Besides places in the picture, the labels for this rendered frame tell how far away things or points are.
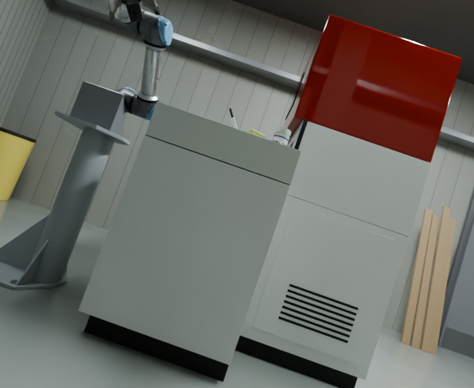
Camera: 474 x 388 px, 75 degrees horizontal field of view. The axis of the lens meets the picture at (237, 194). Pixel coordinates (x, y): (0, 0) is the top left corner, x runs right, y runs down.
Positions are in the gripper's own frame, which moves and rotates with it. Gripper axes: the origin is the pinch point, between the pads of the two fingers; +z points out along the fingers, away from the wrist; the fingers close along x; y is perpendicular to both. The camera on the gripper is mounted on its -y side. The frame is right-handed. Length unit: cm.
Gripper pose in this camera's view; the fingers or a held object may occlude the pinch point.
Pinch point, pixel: (136, 19)
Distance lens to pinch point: 116.1
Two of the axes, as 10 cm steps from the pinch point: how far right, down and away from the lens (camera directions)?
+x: 9.6, -2.3, 1.7
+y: 0.7, -3.8, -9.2
